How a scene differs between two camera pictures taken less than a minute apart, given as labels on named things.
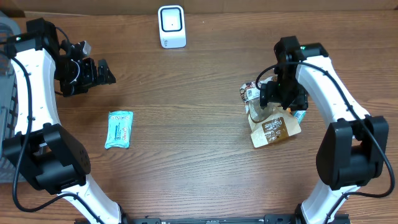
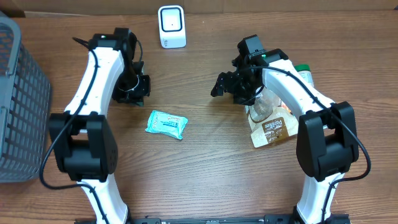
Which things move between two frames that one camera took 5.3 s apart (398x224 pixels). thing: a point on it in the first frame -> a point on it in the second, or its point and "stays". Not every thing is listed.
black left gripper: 92,78 -> 138,99
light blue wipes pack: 119,129 -> 166,124
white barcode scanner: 171,20 stays
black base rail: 272,219 stays
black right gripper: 270,95 -> 227,84
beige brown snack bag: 271,124 stays
